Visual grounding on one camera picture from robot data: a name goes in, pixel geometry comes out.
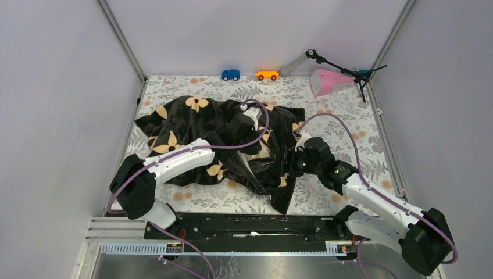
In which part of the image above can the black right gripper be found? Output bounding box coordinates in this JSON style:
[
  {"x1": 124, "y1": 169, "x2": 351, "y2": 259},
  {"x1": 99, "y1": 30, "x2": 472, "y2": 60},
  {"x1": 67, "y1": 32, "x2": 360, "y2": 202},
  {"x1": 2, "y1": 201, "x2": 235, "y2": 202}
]
[{"x1": 267, "y1": 145, "x2": 322, "y2": 178}]

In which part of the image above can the black floral plush pillowcase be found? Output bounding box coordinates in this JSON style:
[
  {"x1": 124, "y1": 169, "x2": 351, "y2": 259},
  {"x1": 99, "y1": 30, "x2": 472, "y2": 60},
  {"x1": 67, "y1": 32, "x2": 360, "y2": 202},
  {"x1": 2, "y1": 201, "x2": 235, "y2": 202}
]
[{"x1": 135, "y1": 96, "x2": 305, "y2": 214}]

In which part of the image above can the white quilted pillow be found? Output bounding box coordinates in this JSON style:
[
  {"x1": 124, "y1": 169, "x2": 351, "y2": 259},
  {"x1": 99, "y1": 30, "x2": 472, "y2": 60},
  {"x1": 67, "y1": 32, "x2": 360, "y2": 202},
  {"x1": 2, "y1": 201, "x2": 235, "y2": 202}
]
[{"x1": 239, "y1": 139, "x2": 280, "y2": 162}]

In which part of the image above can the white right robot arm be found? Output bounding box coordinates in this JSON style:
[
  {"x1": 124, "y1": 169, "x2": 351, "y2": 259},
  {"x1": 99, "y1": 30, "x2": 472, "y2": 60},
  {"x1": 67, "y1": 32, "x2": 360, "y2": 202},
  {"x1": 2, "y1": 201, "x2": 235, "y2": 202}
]
[{"x1": 281, "y1": 136, "x2": 454, "y2": 276}]

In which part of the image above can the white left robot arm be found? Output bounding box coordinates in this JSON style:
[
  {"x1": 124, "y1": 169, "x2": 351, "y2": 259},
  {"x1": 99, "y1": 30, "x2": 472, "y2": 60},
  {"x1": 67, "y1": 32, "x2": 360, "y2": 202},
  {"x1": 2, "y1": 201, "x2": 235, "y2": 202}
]
[{"x1": 108, "y1": 108, "x2": 261, "y2": 239}]

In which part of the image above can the blue toy car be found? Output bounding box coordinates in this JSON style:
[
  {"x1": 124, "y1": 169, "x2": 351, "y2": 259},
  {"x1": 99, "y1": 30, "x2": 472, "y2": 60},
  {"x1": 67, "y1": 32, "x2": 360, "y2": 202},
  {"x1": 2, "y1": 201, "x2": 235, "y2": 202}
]
[{"x1": 221, "y1": 69, "x2": 241, "y2": 81}]

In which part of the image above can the orange toy car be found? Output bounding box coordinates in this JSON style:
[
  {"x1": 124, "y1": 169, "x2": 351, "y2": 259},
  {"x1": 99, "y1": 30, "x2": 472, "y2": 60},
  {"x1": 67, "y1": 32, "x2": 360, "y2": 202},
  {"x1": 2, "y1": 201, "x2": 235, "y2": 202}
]
[{"x1": 255, "y1": 71, "x2": 280, "y2": 81}]

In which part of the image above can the grey metal cylinder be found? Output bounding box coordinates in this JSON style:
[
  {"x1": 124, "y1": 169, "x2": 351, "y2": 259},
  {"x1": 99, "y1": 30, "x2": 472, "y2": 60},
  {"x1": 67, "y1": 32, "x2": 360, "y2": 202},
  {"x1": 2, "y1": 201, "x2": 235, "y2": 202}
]
[{"x1": 279, "y1": 52, "x2": 309, "y2": 77}]

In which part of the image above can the pink and white iron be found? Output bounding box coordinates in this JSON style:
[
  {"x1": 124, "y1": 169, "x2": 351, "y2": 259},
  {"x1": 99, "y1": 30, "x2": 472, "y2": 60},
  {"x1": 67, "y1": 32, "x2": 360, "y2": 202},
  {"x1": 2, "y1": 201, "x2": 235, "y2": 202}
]
[{"x1": 309, "y1": 69, "x2": 354, "y2": 97}]

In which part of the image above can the black tripod stand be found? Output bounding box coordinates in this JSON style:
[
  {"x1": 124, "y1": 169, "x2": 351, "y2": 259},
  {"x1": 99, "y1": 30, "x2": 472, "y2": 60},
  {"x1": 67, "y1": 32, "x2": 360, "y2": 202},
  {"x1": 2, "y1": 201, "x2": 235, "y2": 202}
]
[{"x1": 305, "y1": 49, "x2": 387, "y2": 103}]

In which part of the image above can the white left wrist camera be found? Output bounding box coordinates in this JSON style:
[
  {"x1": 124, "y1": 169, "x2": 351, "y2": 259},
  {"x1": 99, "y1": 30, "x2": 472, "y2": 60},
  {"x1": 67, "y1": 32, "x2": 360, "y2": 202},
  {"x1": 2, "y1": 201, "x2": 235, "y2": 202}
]
[{"x1": 240, "y1": 104, "x2": 262, "y2": 131}]

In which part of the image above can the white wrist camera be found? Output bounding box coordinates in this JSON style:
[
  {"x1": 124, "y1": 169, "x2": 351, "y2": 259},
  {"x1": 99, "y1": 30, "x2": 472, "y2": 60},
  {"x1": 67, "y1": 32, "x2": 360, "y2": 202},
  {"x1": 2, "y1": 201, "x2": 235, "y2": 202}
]
[
  {"x1": 293, "y1": 130, "x2": 312, "y2": 152},
  {"x1": 240, "y1": 104, "x2": 262, "y2": 131}
]

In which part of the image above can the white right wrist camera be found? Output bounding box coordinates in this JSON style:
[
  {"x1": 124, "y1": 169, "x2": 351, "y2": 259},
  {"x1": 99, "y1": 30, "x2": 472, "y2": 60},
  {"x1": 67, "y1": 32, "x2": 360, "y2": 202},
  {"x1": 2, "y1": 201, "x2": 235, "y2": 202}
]
[{"x1": 293, "y1": 130, "x2": 312, "y2": 152}]

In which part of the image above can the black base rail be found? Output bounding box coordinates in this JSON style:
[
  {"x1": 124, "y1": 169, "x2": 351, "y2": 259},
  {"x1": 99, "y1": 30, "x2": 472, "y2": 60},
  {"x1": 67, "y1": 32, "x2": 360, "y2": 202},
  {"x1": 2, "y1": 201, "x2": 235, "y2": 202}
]
[{"x1": 144, "y1": 213, "x2": 361, "y2": 254}]

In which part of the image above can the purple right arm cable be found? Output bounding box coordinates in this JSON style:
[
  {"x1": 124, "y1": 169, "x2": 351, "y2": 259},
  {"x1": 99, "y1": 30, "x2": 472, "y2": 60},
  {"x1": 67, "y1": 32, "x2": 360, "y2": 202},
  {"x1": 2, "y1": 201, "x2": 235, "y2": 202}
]
[{"x1": 294, "y1": 112, "x2": 459, "y2": 265}]

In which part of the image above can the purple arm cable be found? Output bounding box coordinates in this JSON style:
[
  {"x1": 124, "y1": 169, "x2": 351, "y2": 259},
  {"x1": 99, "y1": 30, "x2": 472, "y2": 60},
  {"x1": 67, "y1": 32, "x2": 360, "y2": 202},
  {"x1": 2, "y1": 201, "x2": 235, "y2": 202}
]
[
  {"x1": 294, "y1": 112, "x2": 459, "y2": 265},
  {"x1": 107, "y1": 99, "x2": 270, "y2": 215}
]

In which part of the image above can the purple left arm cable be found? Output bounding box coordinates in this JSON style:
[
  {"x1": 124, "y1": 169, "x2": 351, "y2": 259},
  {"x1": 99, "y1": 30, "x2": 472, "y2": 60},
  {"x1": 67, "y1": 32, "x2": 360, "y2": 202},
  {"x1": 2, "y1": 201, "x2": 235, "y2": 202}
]
[{"x1": 107, "y1": 99, "x2": 270, "y2": 215}]

